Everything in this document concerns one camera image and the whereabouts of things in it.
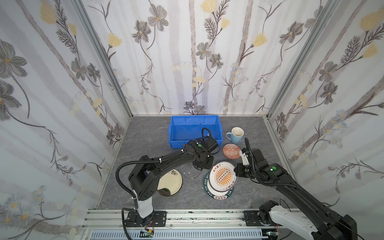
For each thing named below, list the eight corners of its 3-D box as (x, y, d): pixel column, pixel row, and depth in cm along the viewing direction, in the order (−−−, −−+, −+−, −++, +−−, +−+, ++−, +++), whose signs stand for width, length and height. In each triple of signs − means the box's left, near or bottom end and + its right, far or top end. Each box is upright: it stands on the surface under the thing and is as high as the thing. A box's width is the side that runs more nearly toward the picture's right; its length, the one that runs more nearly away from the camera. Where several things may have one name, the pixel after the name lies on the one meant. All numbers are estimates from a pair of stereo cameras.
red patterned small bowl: (223, 159, 97) (224, 156, 94) (222, 146, 104) (223, 143, 101) (239, 159, 97) (241, 156, 94) (237, 146, 104) (238, 143, 101)
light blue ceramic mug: (234, 147, 104) (237, 139, 96) (225, 140, 108) (227, 131, 100) (242, 140, 108) (246, 131, 100) (233, 133, 112) (236, 124, 104)
